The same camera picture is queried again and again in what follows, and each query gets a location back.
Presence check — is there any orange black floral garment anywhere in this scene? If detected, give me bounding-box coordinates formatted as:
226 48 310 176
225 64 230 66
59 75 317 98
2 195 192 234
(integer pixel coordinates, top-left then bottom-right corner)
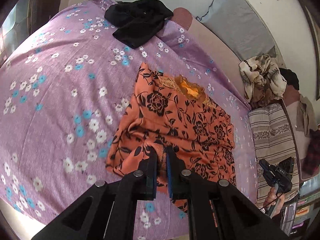
106 63 236 193

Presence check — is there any person's right hand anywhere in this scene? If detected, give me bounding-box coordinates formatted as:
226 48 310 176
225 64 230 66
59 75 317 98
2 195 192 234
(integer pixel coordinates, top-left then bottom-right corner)
264 187 285 215

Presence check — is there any striped beige cushion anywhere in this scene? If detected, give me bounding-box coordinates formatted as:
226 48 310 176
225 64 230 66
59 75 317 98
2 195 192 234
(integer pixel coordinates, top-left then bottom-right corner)
248 103 299 207

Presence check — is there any beige floral blanket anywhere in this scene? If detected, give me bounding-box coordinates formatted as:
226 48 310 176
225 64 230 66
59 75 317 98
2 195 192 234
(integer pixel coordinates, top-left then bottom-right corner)
239 54 287 109

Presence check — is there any grey pillow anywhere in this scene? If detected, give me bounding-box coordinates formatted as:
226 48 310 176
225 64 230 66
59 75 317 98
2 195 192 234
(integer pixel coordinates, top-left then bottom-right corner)
197 0 276 60

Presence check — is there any pink mattress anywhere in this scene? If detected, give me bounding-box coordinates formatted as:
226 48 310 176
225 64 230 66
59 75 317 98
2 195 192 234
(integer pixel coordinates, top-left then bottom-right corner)
171 8 247 103

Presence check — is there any black crumpled garment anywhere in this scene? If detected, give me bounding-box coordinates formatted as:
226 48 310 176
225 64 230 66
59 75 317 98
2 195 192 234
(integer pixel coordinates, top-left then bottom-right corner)
104 0 174 49

